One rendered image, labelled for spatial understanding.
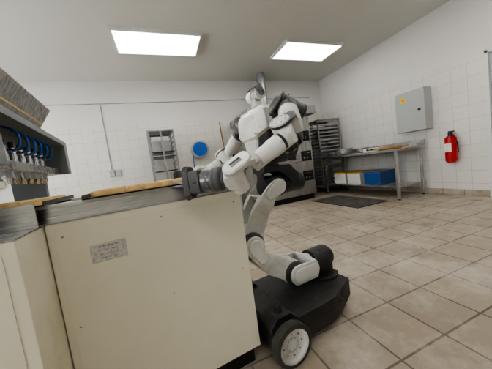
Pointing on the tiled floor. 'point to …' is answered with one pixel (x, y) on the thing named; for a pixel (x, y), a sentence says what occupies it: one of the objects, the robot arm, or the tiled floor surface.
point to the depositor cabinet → (31, 305)
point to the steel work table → (394, 165)
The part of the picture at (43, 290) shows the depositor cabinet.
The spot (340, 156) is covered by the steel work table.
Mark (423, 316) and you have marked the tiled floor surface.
